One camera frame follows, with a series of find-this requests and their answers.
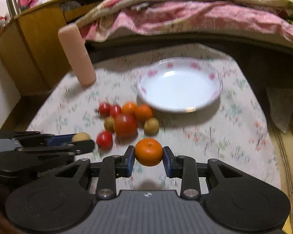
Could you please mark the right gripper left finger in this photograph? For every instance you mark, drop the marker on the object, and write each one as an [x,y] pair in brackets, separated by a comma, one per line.
[112,168]

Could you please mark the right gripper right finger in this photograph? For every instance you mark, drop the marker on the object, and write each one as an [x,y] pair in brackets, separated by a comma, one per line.
[184,168]

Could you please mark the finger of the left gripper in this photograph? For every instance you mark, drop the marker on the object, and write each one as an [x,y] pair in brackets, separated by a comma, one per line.
[40,159]
[36,138]

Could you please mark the pale longan fruit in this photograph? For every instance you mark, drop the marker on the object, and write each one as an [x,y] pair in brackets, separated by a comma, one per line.
[81,137]

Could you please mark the small orange mandarin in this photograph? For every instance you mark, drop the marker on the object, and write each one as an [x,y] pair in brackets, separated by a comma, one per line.
[148,152]

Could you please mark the cherry tomato with stem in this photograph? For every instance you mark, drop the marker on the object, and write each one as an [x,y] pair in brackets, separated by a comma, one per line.
[104,109]

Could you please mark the smooth orange tomato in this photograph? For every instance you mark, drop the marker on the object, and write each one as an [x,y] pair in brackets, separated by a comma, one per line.
[129,108]

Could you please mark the oval red tomato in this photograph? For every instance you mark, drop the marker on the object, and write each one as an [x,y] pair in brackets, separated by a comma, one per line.
[105,140]

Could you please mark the large red tomato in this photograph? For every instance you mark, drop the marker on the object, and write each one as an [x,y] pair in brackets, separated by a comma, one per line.
[125,126]

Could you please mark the brown longan left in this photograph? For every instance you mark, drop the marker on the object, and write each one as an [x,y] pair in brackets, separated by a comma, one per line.
[109,124]

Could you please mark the red cherry tomato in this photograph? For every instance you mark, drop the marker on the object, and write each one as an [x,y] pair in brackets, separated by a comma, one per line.
[115,110]

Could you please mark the floral white tablecloth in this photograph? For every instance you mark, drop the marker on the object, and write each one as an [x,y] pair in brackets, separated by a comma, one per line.
[233,129]

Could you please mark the white floral plate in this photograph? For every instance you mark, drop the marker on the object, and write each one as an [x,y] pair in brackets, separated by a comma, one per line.
[181,85]

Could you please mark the wooden cabinet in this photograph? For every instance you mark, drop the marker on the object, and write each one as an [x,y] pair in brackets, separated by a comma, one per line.
[30,49]

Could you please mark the pink ribbed bottle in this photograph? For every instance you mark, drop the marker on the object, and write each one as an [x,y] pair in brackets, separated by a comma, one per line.
[77,55]

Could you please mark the steel thermos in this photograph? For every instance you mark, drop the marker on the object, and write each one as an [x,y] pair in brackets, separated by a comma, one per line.
[13,8]

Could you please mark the pink floral quilt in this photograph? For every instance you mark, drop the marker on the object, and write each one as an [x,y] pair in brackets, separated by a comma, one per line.
[262,20]

